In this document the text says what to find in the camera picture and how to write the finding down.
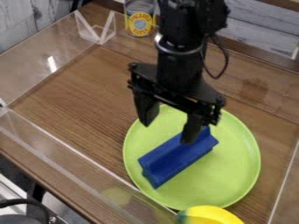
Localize blue block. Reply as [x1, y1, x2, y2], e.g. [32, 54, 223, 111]
[138, 127, 219, 189]

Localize yellow round object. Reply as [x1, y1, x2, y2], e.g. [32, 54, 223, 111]
[176, 206, 244, 224]

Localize black metal stand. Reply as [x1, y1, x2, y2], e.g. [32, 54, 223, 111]
[0, 179, 68, 224]

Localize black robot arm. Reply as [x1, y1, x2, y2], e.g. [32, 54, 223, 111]
[128, 0, 230, 144]

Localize green plate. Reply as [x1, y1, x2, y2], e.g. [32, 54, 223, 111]
[123, 106, 260, 210]

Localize black cable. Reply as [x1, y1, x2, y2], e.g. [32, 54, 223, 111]
[200, 33, 230, 81]

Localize yellow labelled tin can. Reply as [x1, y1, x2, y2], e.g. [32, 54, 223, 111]
[124, 0, 155, 38]

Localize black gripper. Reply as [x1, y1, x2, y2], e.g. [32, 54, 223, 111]
[128, 50, 226, 144]

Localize clear acrylic enclosure wall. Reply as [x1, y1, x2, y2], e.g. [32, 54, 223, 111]
[0, 15, 299, 224]

